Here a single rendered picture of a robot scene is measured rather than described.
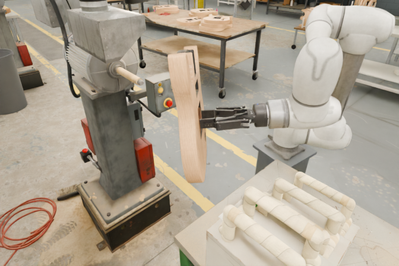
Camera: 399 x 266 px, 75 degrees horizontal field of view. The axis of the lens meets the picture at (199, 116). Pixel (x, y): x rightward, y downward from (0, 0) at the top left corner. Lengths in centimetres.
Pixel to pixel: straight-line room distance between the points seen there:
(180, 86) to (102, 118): 99
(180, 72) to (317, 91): 35
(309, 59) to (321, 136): 89
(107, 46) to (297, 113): 65
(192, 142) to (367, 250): 65
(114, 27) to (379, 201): 238
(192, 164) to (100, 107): 93
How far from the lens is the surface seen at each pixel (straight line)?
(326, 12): 127
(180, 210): 219
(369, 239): 107
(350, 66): 135
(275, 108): 80
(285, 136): 156
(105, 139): 165
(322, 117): 82
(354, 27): 126
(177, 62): 62
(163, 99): 152
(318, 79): 71
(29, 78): 472
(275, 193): 87
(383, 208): 264
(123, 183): 191
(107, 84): 134
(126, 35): 100
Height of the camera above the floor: 170
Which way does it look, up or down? 31 degrees down
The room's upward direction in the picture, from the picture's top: straight up
